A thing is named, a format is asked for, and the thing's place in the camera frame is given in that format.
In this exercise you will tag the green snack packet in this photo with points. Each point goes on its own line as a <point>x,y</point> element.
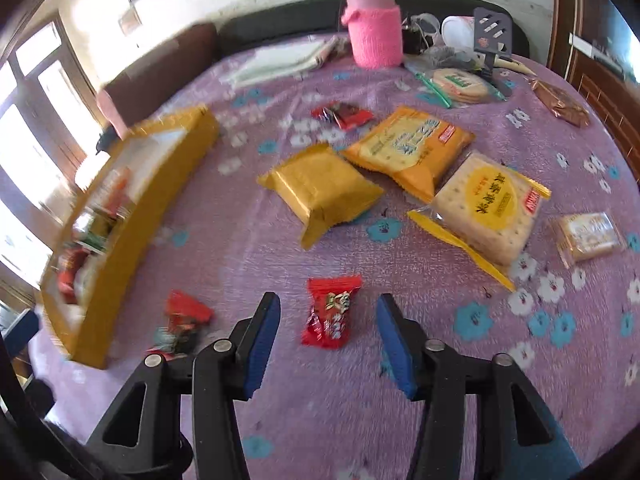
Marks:
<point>97,227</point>

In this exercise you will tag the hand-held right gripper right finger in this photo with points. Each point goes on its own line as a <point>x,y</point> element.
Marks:
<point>397,350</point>

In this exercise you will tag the dark red snack packet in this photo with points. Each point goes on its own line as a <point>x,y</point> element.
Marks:
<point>70,272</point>

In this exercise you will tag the black phone stand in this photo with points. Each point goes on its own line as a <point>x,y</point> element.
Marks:
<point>492,30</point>

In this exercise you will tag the beige wooden stick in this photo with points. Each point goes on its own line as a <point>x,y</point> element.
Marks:
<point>510,64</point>

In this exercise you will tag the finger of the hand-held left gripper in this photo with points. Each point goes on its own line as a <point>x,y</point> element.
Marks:
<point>22,327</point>

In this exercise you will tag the clear plastic bag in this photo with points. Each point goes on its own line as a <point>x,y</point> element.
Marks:
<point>440,57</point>

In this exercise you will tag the small clear biscuit packet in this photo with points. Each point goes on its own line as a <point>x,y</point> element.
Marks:
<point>587,237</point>

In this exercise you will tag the orange printed snack packet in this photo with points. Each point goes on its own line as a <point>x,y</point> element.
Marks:
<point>119,187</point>

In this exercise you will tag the black sofa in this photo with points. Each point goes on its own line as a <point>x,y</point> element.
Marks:
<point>300,17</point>

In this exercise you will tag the bottle with pink knitted sleeve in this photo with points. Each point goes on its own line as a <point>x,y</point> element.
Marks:
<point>375,30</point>

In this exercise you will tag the folded white cloth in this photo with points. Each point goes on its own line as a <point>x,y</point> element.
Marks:
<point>280,60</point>

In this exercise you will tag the white shelf board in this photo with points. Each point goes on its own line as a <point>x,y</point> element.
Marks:
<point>590,45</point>

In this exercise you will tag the red candy packet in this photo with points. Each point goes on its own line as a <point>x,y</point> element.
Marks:
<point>325,110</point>
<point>327,317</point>
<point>356,119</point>
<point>185,312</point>

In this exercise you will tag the small black container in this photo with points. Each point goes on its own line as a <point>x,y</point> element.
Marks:
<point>412,40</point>

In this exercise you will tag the brown wooden panel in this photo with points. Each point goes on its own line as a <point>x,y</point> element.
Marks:
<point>600,95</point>

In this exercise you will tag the white cup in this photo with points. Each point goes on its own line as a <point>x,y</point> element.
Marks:
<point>455,32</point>

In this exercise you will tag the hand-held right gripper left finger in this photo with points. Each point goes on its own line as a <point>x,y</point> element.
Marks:
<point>260,350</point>

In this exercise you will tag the orange cracker packet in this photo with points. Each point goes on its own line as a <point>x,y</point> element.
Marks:
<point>405,147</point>

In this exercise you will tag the round rice cracker pack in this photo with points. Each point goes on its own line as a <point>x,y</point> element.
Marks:
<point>457,86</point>

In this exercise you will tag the brown snack packet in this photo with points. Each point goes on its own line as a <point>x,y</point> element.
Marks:
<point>562,104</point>

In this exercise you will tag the gold foil snack packet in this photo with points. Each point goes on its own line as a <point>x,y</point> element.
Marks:
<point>320,190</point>

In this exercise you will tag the clear cracker packet yellow circle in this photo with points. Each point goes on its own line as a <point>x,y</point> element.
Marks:
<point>487,205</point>

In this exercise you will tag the clear plastic cup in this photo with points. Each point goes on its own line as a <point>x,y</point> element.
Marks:
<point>427,22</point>

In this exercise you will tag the yellow cardboard box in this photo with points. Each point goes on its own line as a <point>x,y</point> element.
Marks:
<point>150,200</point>

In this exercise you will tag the window with brown frame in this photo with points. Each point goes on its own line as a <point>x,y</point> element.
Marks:
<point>30,125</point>

